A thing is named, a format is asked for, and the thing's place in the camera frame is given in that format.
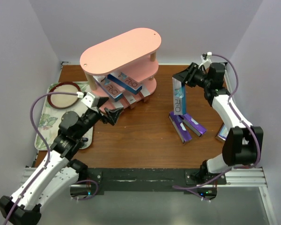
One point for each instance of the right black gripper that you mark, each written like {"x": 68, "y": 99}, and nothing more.
{"x": 190, "y": 75}

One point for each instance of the aluminium frame rail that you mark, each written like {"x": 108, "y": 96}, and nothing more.
{"x": 238, "y": 70}

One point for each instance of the purple toothpaste box right edge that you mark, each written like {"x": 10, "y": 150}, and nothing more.
{"x": 222, "y": 134}

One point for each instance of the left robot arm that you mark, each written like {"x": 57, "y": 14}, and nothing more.
{"x": 58, "y": 170}

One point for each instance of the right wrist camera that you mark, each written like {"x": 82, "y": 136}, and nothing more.
{"x": 205, "y": 60}

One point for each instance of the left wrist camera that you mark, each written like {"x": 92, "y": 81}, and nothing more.
{"x": 88, "y": 99}

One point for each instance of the dark red rimmed plate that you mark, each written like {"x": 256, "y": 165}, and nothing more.
{"x": 62, "y": 101}

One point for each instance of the blue toothpaste box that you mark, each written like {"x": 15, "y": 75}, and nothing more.
{"x": 179, "y": 97}
{"x": 109, "y": 88}
{"x": 125, "y": 82}

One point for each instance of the pink three-tier shelf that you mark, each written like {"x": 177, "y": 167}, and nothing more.
{"x": 132, "y": 53}

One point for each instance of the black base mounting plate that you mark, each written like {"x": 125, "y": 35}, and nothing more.
{"x": 147, "y": 180}

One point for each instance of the purple toothpaste box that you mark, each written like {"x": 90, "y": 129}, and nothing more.
{"x": 196, "y": 127}
{"x": 180, "y": 128}

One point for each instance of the floral serving tray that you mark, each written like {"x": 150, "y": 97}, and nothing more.
{"x": 51, "y": 116}

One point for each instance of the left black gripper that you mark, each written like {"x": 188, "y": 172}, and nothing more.
{"x": 103, "y": 115}

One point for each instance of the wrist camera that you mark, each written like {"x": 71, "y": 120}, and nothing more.
{"x": 205, "y": 60}
{"x": 88, "y": 99}

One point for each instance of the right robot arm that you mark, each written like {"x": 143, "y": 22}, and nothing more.
{"x": 214, "y": 88}

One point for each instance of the dark mug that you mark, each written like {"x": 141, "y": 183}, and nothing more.
{"x": 84, "y": 139}

